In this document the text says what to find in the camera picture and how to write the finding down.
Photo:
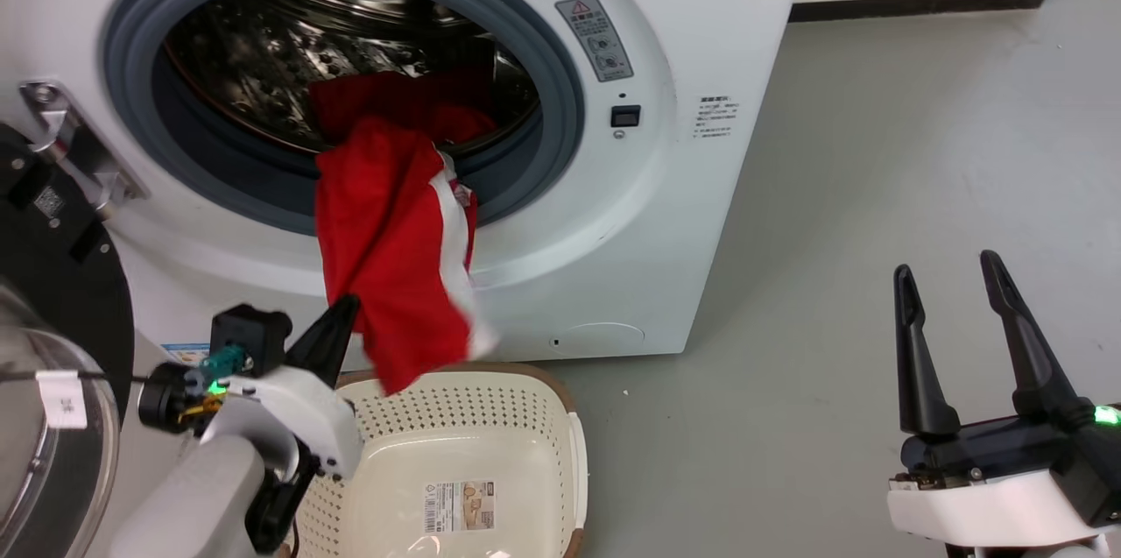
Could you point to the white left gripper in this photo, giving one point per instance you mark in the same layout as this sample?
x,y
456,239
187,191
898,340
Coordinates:
x,y
306,418

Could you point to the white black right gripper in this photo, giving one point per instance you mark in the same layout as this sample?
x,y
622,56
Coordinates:
x,y
998,470

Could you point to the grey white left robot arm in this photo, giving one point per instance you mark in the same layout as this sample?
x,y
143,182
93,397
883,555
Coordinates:
x,y
188,497

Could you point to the cream perforated laundry basket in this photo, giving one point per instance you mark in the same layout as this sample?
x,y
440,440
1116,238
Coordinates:
x,y
490,453

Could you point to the white front-load washing machine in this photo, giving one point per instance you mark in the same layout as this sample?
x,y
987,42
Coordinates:
x,y
683,190

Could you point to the blue energy label sticker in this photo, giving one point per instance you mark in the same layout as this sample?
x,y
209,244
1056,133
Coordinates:
x,y
186,353

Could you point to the barcode label sticker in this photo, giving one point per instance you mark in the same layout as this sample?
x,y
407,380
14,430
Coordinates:
x,y
458,505

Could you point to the red garment with white stripe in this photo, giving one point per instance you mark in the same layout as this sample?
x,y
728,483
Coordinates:
x,y
385,225

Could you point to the black glass washer door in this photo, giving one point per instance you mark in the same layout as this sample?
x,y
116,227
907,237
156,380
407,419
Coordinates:
x,y
61,295

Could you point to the small text label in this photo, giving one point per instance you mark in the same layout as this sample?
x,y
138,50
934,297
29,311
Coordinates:
x,y
716,116

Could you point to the metal door hinge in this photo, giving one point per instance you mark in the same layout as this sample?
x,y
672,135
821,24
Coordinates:
x,y
74,146

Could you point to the stainless steel washer drum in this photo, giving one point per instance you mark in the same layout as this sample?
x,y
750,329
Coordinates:
x,y
263,50

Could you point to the black door latch socket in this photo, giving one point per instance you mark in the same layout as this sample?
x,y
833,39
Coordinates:
x,y
625,116

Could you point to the grey rubber door gasket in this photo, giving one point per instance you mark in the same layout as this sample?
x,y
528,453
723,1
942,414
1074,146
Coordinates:
x,y
560,76

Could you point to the grey warning sticker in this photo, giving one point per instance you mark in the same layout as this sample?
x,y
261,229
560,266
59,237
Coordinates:
x,y
595,37

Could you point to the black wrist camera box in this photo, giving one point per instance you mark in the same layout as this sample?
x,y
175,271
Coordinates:
x,y
250,335

